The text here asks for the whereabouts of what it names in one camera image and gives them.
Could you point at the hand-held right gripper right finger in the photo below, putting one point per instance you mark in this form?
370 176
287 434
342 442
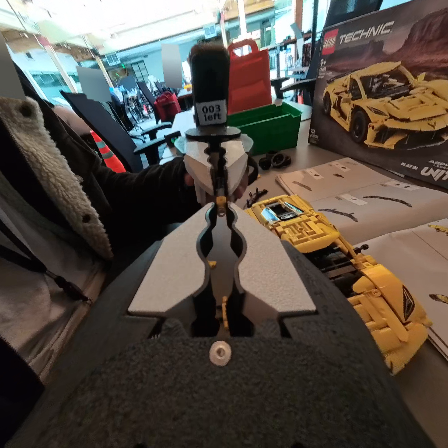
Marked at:
273 276

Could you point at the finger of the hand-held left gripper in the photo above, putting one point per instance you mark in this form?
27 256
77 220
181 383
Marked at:
236 161
197 164

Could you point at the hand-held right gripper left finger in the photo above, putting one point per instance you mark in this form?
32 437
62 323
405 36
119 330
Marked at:
168 276

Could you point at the yellow brick toy car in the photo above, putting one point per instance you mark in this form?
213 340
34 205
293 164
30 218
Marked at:
315 231

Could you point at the person's left forearm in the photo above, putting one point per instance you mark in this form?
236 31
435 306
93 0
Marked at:
147 189

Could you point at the grey desk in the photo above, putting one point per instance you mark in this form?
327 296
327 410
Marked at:
427 392

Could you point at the person's left hand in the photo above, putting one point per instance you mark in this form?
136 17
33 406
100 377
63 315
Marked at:
242 190

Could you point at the black device green display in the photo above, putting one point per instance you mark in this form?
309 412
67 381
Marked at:
172 140

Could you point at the stack of black toy wheels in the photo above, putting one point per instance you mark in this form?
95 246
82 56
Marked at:
276 160

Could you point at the green plastic bin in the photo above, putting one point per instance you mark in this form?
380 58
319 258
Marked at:
269 126

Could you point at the orange traffic cone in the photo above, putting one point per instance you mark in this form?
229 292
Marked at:
108 154

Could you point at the black office chair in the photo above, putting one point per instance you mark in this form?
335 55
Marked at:
315 80
105 129

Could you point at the open instruction booklet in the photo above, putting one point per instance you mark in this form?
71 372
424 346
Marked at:
367 206

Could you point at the cream hoodie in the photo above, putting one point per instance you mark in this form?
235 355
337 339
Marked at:
35 315

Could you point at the dark toy car box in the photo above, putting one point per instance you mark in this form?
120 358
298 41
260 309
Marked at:
385 150

